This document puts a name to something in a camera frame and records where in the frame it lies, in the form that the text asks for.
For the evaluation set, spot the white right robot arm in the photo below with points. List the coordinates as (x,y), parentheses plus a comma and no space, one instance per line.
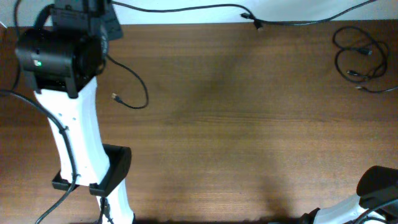
(375,202)

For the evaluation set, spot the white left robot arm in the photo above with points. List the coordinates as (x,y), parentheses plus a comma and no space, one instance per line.
(60,57)

